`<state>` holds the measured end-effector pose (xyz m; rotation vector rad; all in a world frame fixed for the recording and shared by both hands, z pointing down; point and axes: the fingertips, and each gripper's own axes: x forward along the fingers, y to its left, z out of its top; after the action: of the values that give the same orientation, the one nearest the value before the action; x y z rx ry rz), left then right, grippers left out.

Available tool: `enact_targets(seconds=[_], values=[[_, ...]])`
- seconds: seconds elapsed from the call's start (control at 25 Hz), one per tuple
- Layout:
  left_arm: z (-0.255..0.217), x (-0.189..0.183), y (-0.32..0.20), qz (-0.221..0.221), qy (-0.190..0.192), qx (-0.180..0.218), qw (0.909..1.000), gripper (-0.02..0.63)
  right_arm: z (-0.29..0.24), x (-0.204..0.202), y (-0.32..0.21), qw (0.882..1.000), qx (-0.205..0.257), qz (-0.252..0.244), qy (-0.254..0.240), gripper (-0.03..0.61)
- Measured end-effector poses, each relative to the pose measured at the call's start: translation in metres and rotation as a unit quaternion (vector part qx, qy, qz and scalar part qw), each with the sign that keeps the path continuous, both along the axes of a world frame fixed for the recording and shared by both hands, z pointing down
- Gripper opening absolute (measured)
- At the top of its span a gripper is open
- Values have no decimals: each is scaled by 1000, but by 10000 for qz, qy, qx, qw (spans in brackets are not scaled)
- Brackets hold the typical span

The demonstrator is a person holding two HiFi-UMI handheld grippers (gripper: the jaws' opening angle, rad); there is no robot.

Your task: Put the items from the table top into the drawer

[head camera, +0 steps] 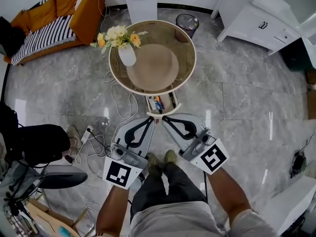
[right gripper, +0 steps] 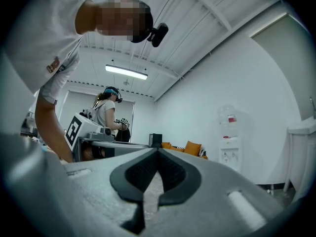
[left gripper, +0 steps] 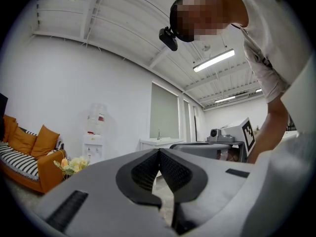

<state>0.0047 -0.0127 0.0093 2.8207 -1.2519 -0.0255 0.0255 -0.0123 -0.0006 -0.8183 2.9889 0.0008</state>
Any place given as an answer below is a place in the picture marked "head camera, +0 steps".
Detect white water dispenser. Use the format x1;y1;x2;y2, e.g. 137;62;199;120
122;0;158;24

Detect person's light grey shirt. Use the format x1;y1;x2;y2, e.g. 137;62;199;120
96;201;278;237

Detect person's dark trousers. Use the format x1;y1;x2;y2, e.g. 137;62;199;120
130;161;208;214

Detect dark green bin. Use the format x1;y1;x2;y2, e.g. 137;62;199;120
280;37;316;72

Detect wooden chair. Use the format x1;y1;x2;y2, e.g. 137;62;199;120
26;198;96;237

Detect white ceramic vase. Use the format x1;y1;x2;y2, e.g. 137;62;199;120
118;43;137;67

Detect small cardboard box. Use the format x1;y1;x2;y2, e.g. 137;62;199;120
306;69;316;85

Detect long white cable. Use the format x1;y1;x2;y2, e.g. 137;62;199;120
85;0;139;119

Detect black and green device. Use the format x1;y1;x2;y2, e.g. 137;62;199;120
290;150;308;179

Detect wire basket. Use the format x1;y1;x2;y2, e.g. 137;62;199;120
3;206;38;237

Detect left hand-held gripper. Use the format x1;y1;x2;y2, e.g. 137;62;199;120
102;116;156;190

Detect large cardboard box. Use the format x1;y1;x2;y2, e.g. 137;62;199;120
306;90;316;120

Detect black bag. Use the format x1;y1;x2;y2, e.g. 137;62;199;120
0;16;27;58

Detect black white striped blanket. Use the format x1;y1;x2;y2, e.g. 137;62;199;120
11;0;77;66

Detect person's right olive shoe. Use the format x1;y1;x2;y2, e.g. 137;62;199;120
164;149;178;165

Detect white power strip with cable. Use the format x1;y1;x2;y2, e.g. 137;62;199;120
75;134;109;180

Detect person's left olive shoe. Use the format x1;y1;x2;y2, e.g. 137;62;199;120
145;153;162;177

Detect person's olive shoe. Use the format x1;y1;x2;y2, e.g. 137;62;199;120
145;153;162;177
164;149;178;165

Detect person's left forearm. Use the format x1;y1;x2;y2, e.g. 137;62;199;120
95;185;130;237

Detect black mesh waste bin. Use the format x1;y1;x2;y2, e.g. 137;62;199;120
175;13;199;38

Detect white bench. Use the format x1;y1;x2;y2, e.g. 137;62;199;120
268;175;316;236

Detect white vanity cabinet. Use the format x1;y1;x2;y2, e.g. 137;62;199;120
211;0;303;56

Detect person's right forearm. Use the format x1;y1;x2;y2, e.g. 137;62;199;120
206;166;252;227

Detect small turquoise object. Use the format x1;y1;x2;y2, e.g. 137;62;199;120
58;226;72;237

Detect yellow and white flower bouquet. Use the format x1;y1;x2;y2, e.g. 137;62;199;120
90;25;149;54

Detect orange sofa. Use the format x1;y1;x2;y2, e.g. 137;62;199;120
3;0;106;66

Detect table drawer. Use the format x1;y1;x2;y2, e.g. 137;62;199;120
145;90;182;118

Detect round glass-top table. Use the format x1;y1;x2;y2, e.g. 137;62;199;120
108;20;198;97

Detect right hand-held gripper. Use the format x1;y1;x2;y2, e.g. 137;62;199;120
162;113;230;175

